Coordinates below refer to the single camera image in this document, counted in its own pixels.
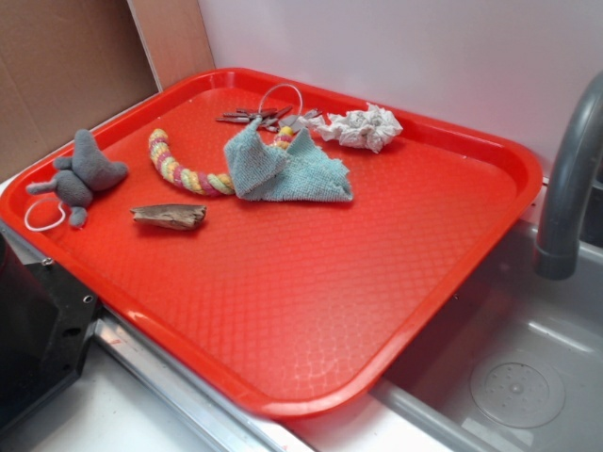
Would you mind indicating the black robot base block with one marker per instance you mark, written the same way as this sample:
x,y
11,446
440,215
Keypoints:
x,y
47,319

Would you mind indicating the light blue cloth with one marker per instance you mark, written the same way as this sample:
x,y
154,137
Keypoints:
x,y
300,172

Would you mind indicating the red plastic tray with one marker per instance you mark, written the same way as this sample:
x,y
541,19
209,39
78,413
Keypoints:
x,y
287,308

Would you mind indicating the crumpled white paper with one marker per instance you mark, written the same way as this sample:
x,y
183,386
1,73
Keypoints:
x,y
371,129

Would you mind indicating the brown wood piece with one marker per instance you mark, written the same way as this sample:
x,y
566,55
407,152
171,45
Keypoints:
x,y
174,216

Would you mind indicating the grey plush toy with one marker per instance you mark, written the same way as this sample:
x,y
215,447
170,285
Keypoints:
x,y
81,175

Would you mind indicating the white elastic loop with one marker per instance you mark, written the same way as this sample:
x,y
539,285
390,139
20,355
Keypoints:
x,y
39,229

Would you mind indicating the grey faucet spout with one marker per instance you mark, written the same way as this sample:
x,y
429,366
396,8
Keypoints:
x,y
572,210

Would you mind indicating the grey plastic sink basin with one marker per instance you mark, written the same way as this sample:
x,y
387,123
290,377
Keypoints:
x,y
512,362

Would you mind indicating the brown cardboard panel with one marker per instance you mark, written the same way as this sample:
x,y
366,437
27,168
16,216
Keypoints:
x,y
67,65

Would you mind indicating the multicolour braided rope toy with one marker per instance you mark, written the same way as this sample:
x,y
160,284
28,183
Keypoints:
x,y
172,165

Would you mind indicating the grey metal clips on ring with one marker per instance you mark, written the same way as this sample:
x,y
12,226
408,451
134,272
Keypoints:
x,y
285,120

